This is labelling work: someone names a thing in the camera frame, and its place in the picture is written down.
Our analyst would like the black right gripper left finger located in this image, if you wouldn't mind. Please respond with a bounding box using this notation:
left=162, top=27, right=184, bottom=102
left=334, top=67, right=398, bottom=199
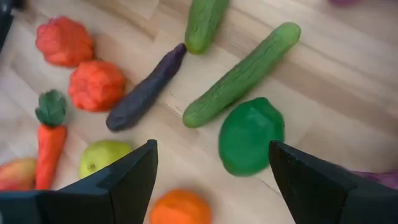
left=40, top=139, right=159, bottom=224

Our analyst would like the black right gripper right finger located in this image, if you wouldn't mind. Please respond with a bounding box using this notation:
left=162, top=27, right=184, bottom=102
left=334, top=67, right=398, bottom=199
left=269, top=140, right=398, bottom=224

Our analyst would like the green apple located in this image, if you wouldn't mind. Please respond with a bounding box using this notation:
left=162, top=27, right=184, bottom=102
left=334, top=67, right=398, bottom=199
left=78, top=139, right=133, bottom=180

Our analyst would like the orange fruit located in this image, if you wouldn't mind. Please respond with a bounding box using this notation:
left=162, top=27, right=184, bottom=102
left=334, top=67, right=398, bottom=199
left=149, top=189, right=212, bottom=224

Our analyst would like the orange carrot with green top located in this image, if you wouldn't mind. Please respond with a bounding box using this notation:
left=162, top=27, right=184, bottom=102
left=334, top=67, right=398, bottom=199
left=34, top=89, right=68, bottom=190

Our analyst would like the round green bell pepper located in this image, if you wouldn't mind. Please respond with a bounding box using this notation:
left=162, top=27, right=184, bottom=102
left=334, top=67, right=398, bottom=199
left=218, top=96, right=285, bottom=177

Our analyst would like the dark purple eggplant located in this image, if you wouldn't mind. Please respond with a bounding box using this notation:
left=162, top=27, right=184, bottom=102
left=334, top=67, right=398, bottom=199
left=105, top=42, right=187, bottom=132

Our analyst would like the red yellow apple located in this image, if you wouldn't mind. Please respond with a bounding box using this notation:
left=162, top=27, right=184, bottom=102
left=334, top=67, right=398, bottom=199
left=0, top=157, right=37, bottom=191

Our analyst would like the long green cucumber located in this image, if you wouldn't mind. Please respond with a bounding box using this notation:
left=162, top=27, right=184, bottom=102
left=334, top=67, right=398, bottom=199
left=182, top=21, right=302, bottom=129

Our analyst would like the short green cucumber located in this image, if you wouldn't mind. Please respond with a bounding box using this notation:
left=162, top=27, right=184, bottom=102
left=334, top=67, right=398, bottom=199
left=184, top=0, right=230, bottom=55

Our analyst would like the black aluminium table frame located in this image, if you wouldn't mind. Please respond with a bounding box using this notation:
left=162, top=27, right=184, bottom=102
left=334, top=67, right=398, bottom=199
left=0, top=0, right=25, bottom=52

